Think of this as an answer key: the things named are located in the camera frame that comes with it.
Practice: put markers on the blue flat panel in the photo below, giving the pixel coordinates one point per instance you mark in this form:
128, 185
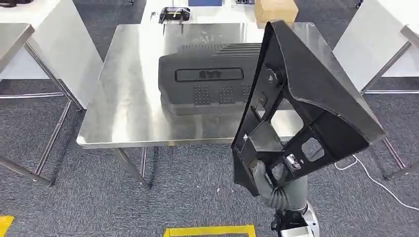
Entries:
204, 2

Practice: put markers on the black plastic plate frame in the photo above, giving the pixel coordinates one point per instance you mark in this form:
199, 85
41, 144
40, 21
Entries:
320, 81

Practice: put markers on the yellow floor tape square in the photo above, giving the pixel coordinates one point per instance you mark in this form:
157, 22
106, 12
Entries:
5, 225
209, 231

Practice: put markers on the white table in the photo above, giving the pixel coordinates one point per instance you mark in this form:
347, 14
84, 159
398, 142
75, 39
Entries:
222, 14

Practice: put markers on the brown cardboard box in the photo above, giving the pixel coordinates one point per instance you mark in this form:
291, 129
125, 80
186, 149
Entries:
275, 11

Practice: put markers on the steel work table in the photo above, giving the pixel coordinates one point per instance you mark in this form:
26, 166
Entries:
65, 49
131, 98
370, 42

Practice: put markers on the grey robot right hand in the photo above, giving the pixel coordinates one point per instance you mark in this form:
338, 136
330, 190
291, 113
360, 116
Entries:
294, 196

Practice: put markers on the black plastic engine cover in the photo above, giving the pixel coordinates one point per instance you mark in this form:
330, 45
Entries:
209, 95

